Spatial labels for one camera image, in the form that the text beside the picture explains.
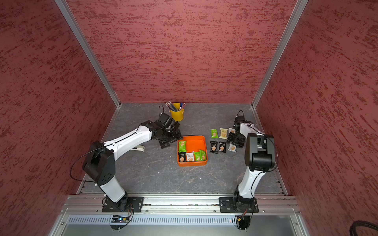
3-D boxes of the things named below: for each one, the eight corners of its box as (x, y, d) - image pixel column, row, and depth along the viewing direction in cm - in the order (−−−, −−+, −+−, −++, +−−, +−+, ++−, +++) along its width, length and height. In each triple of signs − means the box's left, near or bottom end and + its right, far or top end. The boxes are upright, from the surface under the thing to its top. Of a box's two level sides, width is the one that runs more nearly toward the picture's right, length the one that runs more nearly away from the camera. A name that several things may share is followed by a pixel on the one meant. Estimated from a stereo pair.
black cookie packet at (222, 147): (218, 151, 96) (219, 150, 94) (218, 142, 100) (219, 141, 99) (225, 152, 95) (225, 151, 94) (225, 143, 100) (225, 141, 98)
